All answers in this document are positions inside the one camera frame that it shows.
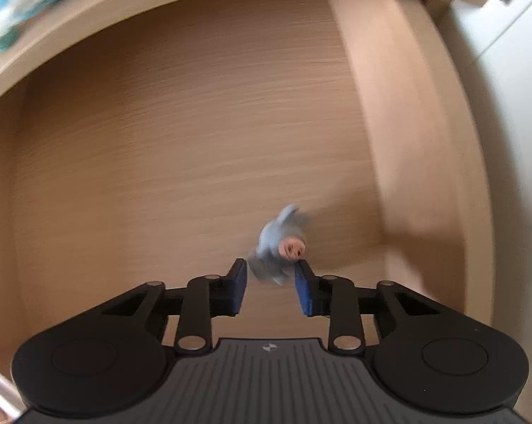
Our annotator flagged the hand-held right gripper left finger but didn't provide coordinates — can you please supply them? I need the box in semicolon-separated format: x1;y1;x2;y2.
102;258;249;355

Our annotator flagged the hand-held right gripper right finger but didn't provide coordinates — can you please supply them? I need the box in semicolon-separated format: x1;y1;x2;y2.
294;260;437;354

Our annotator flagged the small blue toy figure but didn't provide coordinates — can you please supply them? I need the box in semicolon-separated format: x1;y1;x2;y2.
248;204;313;285

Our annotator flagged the teal printed packet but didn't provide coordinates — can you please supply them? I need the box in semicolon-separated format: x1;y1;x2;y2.
0;0;118;59

